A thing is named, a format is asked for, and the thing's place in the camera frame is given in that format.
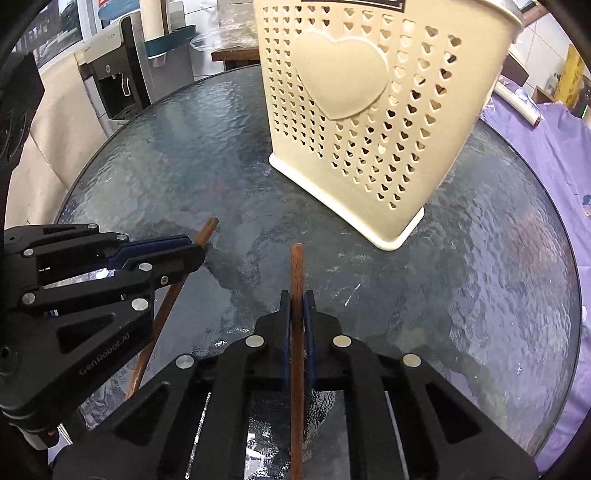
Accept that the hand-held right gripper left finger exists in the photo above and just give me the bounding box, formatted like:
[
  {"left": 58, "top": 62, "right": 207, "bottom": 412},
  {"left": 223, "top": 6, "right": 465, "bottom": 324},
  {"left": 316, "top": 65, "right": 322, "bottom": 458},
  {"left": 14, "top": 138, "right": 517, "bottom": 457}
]
[{"left": 52, "top": 291, "right": 293, "bottom": 480}]

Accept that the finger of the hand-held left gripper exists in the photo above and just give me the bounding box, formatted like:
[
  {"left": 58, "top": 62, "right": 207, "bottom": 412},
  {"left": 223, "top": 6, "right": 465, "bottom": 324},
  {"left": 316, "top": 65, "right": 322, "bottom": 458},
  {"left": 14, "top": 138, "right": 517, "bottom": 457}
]
[
  {"left": 4, "top": 223, "right": 193, "bottom": 274},
  {"left": 20, "top": 244, "right": 206, "bottom": 320}
]

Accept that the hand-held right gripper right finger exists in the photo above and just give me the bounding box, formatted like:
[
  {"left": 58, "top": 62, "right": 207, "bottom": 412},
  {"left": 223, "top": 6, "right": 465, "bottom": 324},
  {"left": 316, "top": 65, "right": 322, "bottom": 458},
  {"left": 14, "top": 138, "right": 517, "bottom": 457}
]
[{"left": 302, "top": 290, "right": 540, "bottom": 480}]

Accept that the brown wooden chopstick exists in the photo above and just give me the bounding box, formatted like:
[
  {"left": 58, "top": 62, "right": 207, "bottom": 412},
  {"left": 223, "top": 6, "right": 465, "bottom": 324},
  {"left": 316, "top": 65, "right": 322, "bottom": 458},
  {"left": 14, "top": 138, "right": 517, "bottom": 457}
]
[
  {"left": 124, "top": 216, "right": 221, "bottom": 402},
  {"left": 289, "top": 243, "right": 306, "bottom": 480}
]

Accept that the beige plastic utensil basket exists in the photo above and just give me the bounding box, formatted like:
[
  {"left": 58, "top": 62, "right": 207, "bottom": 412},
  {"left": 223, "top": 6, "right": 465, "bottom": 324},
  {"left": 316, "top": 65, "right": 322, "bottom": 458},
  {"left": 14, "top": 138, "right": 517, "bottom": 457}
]
[{"left": 253, "top": 0, "right": 525, "bottom": 253}]

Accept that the white grey water dispenser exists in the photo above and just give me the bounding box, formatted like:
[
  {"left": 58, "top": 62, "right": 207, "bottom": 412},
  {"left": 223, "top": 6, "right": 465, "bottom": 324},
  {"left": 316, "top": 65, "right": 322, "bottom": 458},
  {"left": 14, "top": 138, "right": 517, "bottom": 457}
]
[{"left": 78, "top": 16, "right": 156, "bottom": 135}]

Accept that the dark wooden counter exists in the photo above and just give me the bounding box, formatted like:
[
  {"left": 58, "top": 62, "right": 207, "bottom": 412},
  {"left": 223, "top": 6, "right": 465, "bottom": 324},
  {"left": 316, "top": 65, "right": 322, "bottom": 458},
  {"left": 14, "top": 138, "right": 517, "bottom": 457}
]
[{"left": 211, "top": 44, "right": 265, "bottom": 71}]

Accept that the teal white storage holder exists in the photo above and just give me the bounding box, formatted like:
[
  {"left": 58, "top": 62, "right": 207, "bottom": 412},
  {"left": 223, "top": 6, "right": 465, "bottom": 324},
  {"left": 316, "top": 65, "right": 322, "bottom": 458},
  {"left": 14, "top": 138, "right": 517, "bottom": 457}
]
[{"left": 144, "top": 24, "right": 199, "bottom": 70}]

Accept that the clear plastic bag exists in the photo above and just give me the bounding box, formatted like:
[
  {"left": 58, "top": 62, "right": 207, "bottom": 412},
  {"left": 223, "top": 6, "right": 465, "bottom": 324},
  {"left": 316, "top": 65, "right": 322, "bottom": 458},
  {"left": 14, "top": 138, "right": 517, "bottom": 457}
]
[{"left": 189, "top": 17, "right": 260, "bottom": 52}]

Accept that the blue water jug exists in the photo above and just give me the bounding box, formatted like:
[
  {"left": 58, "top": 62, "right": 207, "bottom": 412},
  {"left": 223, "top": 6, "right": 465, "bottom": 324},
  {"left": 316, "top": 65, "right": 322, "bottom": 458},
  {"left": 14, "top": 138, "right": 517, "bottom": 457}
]
[{"left": 97, "top": 0, "right": 141, "bottom": 20}]

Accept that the cream paper roll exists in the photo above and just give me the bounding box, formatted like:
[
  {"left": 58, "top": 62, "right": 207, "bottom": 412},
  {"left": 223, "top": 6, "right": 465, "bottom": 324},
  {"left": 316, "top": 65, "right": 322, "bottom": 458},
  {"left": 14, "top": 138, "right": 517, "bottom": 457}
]
[{"left": 140, "top": 0, "right": 168, "bottom": 40}]

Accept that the purple floral cloth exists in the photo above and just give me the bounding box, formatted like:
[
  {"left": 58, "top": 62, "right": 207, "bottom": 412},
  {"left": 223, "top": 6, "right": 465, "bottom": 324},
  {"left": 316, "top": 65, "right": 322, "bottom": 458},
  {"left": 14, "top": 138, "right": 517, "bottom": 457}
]
[{"left": 479, "top": 78, "right": 591, "bottom": 474}]

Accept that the cream frying pan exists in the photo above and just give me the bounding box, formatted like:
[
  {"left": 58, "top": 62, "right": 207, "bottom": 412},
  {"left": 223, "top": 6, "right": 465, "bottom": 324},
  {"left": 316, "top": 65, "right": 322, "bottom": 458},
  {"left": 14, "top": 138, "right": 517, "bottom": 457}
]
[{"left": 494, "top": 0, "right": 542, "bottom": 127}]

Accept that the small wooden box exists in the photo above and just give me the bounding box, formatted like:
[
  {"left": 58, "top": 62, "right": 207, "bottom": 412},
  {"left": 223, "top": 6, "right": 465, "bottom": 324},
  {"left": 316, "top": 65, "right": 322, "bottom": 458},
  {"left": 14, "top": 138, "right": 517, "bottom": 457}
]
[{"left": 531, "top": 84, "right": 570, "bottom": 110}]

